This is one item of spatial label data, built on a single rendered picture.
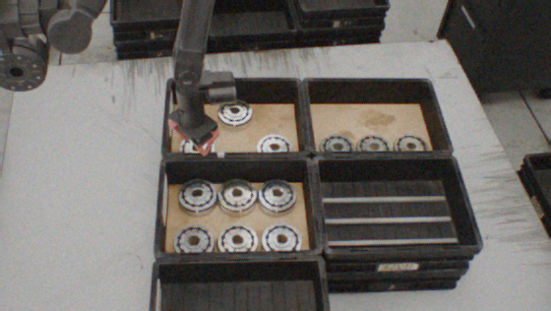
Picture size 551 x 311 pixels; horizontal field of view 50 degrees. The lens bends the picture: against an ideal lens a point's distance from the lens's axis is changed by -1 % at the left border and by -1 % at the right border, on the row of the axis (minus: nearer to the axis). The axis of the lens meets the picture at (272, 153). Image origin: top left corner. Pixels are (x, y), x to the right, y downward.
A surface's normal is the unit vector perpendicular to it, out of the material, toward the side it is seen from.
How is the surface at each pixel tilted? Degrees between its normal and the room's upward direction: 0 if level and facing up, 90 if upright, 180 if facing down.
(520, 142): 0
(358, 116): 0
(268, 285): 0
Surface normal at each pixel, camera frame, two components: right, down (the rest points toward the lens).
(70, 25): 0.17, 0.69
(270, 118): 0.06, -0.63
